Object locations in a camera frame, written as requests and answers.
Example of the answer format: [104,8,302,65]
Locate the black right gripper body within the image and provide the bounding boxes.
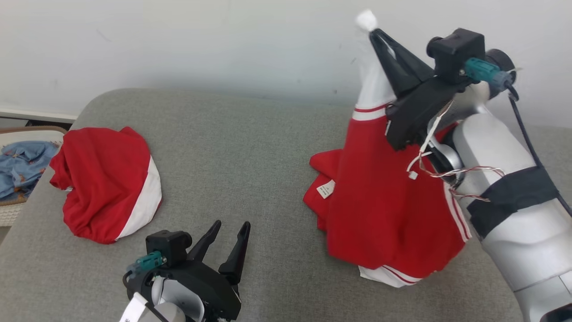
[385,75,470,151]

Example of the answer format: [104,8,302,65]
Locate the blue patterned garment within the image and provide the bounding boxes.
[0,141,61,202]

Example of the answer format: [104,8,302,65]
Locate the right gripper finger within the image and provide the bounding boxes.
[370,30,398,96]
[375,29,437,96]

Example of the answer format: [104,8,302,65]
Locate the red Bulls 23 jersey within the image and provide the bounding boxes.
[303,10,473,288]

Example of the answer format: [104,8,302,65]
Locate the white woven laundry basket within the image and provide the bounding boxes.
[0,126,67,227]

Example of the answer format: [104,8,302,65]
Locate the thin red white wires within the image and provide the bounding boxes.
[406,101,506,203]

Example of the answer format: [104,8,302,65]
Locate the teal camera connector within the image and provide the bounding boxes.
[465,57,514,89]
[126,251,167,275]

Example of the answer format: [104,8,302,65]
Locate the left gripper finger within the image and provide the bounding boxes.
[218,221,251,287]
[187,220,222,263]

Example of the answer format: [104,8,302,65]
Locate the teal left camera connector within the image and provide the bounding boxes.
[126,251,167,275]

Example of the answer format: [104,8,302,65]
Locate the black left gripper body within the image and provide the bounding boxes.
[125,260,242,322]

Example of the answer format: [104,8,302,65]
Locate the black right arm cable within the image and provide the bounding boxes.
[505,83,572,217]

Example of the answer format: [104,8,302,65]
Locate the red shorts with white band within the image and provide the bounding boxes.
[49,127,163,245]

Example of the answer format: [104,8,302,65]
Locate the teal right camera connector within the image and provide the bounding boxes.
[465,57,514,89]

